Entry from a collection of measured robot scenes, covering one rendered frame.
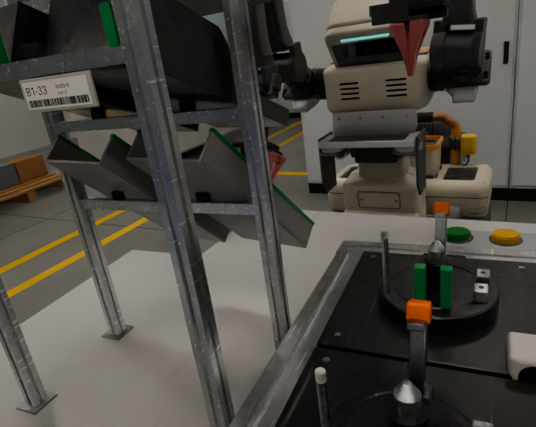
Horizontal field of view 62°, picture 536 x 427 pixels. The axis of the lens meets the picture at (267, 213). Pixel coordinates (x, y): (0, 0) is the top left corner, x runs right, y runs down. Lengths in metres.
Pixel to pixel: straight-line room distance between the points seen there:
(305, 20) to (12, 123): 7.29
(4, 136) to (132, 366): 9.26
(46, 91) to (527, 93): 3.28
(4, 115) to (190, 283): 9.59
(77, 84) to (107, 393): 0.46
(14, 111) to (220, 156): 9.59
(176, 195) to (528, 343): 0.37
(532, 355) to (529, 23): 3.08
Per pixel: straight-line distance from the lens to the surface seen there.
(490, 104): 3.53
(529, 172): 3.63
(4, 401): 0.81
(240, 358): 0.71
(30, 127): 10.21
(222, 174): 0.53
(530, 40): 3.48
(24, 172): 6.26
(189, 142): 6.13
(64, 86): 0.43
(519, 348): 0.51
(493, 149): 3.59
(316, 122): 3.84
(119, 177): 0.61
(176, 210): 0.39
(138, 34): 0.37
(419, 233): 1.05
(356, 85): 1.24
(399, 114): 1.21
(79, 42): 0.49
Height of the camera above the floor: 1.29
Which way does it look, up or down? 20 degrees down
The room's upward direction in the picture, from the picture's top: 8 degrees counter-clockwise
